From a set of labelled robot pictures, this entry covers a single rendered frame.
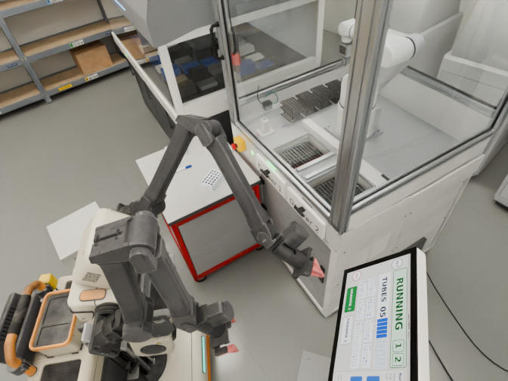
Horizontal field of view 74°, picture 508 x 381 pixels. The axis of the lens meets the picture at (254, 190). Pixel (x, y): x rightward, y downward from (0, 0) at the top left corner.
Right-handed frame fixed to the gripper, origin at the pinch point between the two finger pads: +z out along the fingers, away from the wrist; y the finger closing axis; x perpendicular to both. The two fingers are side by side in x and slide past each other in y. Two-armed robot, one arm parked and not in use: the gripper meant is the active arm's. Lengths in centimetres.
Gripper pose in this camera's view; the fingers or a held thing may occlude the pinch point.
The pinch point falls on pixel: (321, 275)
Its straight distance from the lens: 118.4
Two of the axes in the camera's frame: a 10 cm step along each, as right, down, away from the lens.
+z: 7.9, 5.6, 2.6
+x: -5.4, 4.3, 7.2
